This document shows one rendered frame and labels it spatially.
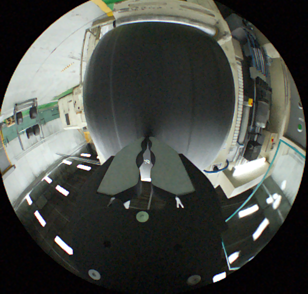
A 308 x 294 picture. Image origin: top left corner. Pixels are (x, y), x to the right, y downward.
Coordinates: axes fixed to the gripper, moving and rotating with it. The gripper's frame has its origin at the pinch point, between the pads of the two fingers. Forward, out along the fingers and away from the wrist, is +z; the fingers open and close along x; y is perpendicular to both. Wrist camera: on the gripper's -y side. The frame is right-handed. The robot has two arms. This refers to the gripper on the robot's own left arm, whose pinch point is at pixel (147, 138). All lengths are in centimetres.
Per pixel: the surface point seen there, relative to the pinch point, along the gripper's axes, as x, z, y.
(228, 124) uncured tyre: 13.2, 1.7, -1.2
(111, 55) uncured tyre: -4.4, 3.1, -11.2
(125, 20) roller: -6.0, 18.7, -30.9
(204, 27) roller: 18.7, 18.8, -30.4
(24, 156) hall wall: -1072, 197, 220
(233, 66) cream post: 36.2, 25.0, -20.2
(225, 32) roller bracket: 24.5, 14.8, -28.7
